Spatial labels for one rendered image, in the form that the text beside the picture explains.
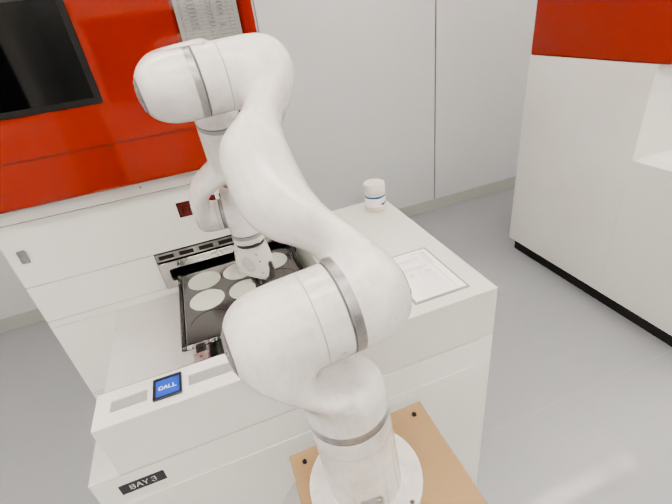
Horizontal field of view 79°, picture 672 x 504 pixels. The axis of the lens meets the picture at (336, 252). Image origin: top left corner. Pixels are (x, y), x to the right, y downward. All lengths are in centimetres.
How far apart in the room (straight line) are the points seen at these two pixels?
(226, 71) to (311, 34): 223
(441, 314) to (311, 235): 54
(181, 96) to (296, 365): 40
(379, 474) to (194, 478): 52
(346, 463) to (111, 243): 101
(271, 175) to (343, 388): 28
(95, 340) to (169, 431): 71
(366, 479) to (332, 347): 26
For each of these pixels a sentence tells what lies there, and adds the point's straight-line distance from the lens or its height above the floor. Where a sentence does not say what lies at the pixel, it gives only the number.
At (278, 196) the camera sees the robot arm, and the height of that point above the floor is 139.
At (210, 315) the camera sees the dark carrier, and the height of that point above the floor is 90.
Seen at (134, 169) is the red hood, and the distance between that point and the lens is 125.
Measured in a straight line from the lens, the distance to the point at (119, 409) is 95.
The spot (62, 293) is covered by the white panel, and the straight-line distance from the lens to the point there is 150.
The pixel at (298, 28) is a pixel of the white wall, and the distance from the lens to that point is 284.
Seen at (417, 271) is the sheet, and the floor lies 97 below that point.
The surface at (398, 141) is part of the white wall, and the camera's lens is 321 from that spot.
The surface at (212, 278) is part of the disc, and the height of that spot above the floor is 90.
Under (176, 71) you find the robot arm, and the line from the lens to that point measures 64.
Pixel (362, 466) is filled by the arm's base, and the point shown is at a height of 103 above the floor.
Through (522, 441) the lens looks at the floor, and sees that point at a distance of 196.
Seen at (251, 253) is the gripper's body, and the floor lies 105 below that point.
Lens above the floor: 158
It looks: 31 degrees down
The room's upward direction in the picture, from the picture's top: 8 degrees counter-clockwise
